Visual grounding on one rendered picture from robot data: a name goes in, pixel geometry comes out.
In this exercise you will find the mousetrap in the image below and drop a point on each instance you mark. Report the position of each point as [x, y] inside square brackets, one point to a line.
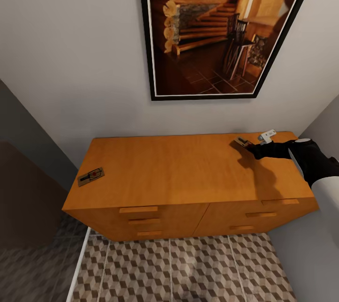
[90, 176]
[244, 143]

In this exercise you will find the cabinet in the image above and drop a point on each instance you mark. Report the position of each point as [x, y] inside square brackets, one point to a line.
[187, 186]

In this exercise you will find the shower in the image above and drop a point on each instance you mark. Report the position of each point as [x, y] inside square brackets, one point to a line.
[78, 265]

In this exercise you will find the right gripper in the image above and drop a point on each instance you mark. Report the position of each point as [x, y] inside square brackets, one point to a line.
[265, 150]

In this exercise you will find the door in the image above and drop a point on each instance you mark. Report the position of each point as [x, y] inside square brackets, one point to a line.
[39, 243]

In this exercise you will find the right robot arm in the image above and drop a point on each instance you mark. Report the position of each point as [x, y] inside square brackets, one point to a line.
[321, 173]

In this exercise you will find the picture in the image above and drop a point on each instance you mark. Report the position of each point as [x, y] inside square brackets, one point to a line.
[213, 49]

